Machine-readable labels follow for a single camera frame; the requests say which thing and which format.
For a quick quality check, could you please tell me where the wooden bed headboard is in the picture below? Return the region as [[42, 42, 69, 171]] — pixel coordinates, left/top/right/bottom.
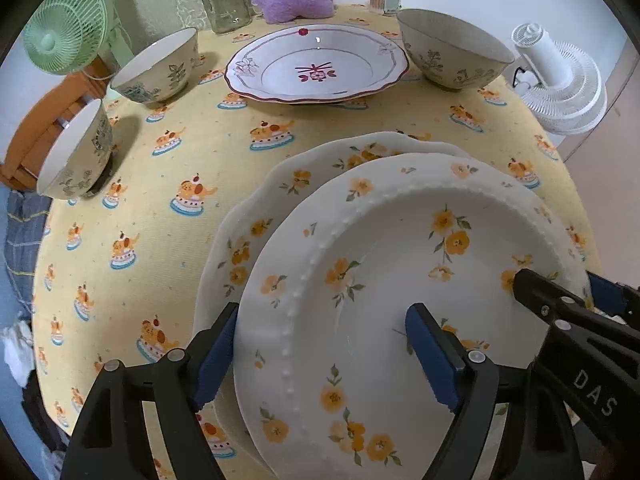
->
[[0, 57, 108, 191]]

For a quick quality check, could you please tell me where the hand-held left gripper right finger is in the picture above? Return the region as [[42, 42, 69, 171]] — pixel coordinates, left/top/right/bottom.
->
[[405, 302, 583, 480]]

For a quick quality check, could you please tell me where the beaded rim yellow flower plate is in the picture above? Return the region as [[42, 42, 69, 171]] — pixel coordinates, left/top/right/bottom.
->
[[232, 152, 593, 480]]

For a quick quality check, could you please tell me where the grey plaid pillow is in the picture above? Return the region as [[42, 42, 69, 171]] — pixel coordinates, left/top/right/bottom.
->
[[5, 190, 51, 326]]

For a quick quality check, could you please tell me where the scalloped yellow flower plate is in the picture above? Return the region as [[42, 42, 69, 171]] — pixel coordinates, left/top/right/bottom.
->
[[192, 131, 481, 461]]

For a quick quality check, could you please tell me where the yellow printed tablecloth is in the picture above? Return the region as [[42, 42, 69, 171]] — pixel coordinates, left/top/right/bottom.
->
[[30, 2, 601, 480]]

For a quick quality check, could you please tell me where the white cloth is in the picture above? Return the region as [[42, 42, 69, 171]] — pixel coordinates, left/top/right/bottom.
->
[[0, 322, 33, 388]]

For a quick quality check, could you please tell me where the red pattern white plate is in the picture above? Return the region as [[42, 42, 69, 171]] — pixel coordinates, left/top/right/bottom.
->
[[225, 25, 412, 106]]

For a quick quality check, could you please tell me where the green table fan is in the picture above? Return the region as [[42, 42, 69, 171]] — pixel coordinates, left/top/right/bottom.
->
[[22, 0, 133, 81]]

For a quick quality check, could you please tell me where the white fan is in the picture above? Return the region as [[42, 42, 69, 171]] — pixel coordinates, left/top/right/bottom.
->
[[510, 22, 608, 136]]

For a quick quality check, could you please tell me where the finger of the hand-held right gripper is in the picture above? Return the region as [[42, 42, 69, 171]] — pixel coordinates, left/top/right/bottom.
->
[[512, 268, 601, 331], [589, 272, 640, 323]]

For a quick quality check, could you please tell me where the floral ceramic bowl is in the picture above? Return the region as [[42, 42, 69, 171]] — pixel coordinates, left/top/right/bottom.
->
[[396, 8, 516, 92], [110, 27, 199, 106], [36, 98, 115, 200]]

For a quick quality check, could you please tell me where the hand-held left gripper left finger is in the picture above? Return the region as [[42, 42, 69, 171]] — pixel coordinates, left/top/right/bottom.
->
[[60, 301, 241, 480]]

